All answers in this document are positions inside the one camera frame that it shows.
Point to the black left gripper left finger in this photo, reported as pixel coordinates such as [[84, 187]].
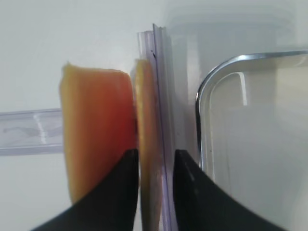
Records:
[[110, 206]]

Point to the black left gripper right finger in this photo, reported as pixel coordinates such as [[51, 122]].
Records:
[[245, 195]]

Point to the orange cheese slice front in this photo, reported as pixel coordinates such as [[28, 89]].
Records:
[[149, 146]]

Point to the orange cheese slice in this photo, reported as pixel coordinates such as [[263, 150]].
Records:
[[98, 124], [149, 146]]

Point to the orange cheese slice rear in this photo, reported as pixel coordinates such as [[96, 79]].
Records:
[[98, 124]]

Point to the clear track cheese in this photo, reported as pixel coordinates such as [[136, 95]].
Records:
[[31, 132]]

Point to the white rectangular tray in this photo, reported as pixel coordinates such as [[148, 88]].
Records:
[[251, 113]]

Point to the clear acrylic rail left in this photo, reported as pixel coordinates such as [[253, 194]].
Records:
[[155, 47]]

